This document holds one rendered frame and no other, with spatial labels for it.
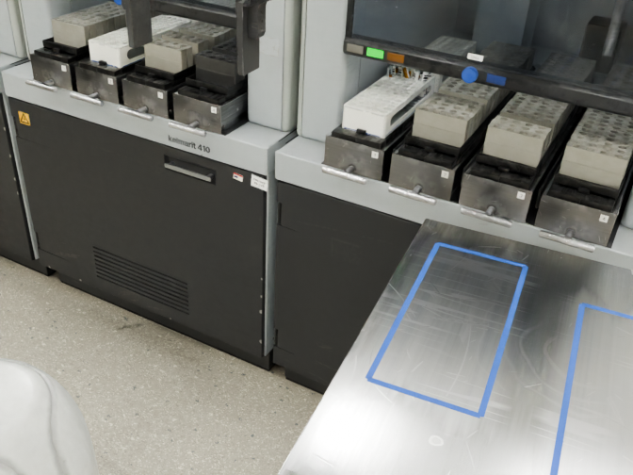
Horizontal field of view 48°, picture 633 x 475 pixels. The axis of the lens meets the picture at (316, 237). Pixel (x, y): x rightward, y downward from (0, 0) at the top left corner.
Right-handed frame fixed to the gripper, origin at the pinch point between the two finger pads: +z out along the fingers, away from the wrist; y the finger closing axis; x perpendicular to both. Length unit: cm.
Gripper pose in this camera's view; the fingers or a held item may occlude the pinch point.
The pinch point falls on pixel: (192, 46)
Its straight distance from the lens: 76.1
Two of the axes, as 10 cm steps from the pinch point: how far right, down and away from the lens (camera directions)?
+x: 4.8, -4.6, 7.5
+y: 8.8, 3.0, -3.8
